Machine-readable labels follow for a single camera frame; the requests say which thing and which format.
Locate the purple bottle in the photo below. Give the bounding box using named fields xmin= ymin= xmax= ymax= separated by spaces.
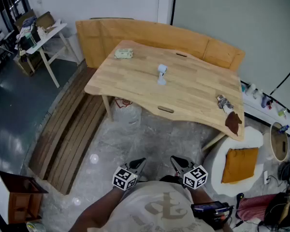
xmin=261 ymin=93 xmax=270 ymax=109

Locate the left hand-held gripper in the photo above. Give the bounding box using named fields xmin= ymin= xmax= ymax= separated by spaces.
xmin=112 ymin=157 xmax=147 ymax=191

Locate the black cable bundle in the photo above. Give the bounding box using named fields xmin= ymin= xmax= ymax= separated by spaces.
xmin=279 ymin=157 xmax=290 ymax=181

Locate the green wet wipes pack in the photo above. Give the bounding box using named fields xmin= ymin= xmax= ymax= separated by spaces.
xmin=114 ymin=48 xmax=134 ymax=59

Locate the black recorder device with screen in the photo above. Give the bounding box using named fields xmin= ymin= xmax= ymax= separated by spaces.
xmin=191 ymin=201 xmax=234 ymax=230

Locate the black bag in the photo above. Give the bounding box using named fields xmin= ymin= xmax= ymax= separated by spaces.
xmin=19 ymin=25 xmax=42 ymax=51

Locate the round wooden tray table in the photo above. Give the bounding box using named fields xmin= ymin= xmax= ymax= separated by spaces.
xmin=270 ymin=122 xmax=290 ymax=162

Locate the person's beige printed t-shirt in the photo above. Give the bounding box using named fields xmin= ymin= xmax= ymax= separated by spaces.
xmin=87 ymin=180 xmax=216 ymax=232

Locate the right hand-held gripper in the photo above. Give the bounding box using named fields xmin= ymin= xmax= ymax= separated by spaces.
xmin=171 ymin=156 xmax=208 ymax=190

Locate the person's left forearm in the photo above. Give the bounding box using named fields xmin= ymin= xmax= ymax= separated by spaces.
xmin=69 ymin=187 xmax=126 ymax=232

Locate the white fluffy armchair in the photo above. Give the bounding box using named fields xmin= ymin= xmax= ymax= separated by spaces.
xmin=203 ymin=126 xmax=264 ymax=198

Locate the white wall ledge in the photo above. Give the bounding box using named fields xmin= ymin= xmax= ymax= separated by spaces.
xmin=240 ymin=81 xmax=290 ymax=141

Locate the dark wooden slatted platform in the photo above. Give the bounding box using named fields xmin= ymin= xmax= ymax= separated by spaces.
xmin=28 ymin=66 xmax=112 ymax=195

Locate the brown cloth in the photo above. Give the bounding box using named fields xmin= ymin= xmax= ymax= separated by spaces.
xmin=225 ymin=111 xmax=243 ymax=137

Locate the orange cushion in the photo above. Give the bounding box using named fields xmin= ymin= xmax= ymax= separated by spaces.
xmin=221 ymin=147 xmax=259 ymax=185

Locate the white handheld fan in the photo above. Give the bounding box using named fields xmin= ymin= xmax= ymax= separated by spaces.
xmin=157 ymin=63 xmax=169 ymax=86

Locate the open cardboard box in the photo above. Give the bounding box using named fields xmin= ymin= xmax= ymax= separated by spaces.
xmin=35 ymin=11 xmax=57 ymax=30

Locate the white side table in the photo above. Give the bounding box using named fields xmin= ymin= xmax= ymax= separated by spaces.
xmin=15 ymin=22 xmax=80 ymax=89

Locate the grey and white cloth bundle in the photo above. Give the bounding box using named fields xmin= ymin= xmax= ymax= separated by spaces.
xmin=217 ymin=94 xmax=234 ymax=115

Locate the red checkered cloth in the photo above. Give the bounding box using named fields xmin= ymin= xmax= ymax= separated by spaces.
xmin=236 ymin=194 xmax=277 ymax=221

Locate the person's right forearm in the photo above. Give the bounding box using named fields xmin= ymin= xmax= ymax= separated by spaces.
xmin=190 ymin=186 xmax=216 ymax=205

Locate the clear plastic bag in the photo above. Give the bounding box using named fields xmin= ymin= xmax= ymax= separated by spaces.
xmin=111 ymin=97 xmax=142 ymax=126

